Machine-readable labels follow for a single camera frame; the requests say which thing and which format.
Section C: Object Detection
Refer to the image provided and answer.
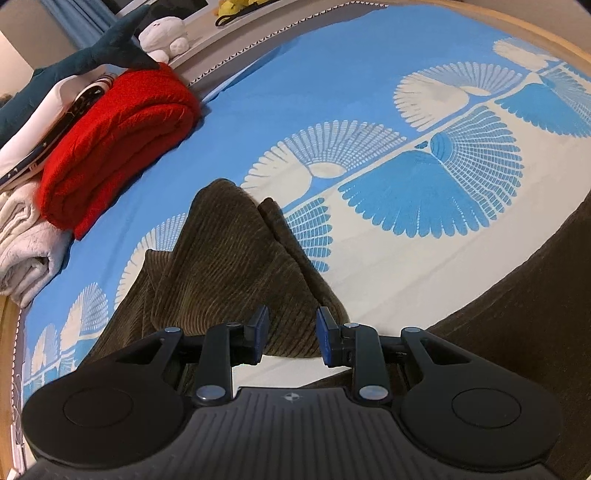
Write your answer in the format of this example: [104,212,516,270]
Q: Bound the pale grey folded towel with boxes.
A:
[0,178,75,309]

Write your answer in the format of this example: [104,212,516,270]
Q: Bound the blue white fan-print bedsheet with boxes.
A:
[16,4,591,416]

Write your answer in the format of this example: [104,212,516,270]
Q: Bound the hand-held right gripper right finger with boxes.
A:
[315,306,467,402]

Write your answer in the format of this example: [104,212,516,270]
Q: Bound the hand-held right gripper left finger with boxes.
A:
[111,305,271,408]

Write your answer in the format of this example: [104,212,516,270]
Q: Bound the white headboard shelf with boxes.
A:
[168,0,391,88]

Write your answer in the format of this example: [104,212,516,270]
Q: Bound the red knitted folded blanket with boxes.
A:
[39,62,201,241]

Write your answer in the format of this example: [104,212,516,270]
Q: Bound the blue curtain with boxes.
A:
[39,0,122,52]

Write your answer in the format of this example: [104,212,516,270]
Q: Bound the white plush toy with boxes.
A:
[137,16,190,64]

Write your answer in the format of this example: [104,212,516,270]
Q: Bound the brown corduroy pants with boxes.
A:
[81,179,591,480]

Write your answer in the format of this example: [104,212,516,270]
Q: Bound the dark teal shark plush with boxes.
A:
[0,7,160,145]

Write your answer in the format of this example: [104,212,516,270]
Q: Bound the yellow plush toy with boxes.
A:
[216,0,259,17]

